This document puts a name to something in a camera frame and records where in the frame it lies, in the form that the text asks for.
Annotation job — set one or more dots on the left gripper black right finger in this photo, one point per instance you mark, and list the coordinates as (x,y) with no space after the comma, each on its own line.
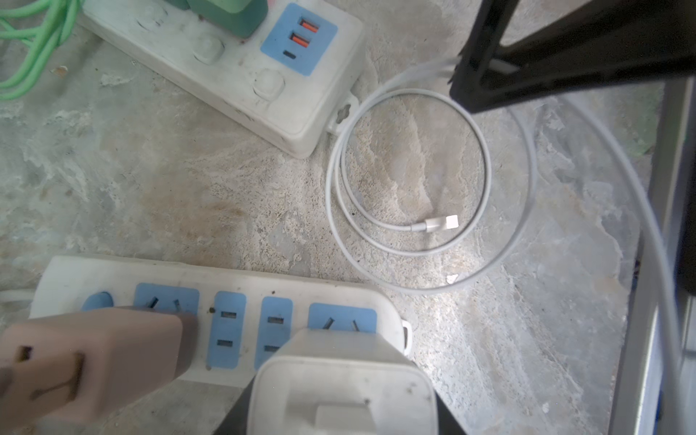
(447,423)

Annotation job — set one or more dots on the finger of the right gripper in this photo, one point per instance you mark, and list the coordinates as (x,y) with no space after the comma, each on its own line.
(602,43)

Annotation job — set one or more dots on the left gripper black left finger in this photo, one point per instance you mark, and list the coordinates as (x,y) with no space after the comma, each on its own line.
(236,421)

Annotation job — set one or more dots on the white charger with cable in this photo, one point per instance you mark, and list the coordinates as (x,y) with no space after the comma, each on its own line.
(350,378)

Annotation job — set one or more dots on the small blue socket power strip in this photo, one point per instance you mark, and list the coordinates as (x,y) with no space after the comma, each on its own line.
(244,317)

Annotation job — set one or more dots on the pink charger with cable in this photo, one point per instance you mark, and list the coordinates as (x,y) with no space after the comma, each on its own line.
(81,366)

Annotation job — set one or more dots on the long colourful socket power strip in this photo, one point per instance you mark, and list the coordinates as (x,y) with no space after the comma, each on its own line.
(286,82)

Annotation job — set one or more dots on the aluminium rail frame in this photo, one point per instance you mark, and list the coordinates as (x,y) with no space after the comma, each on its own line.
(640,403)

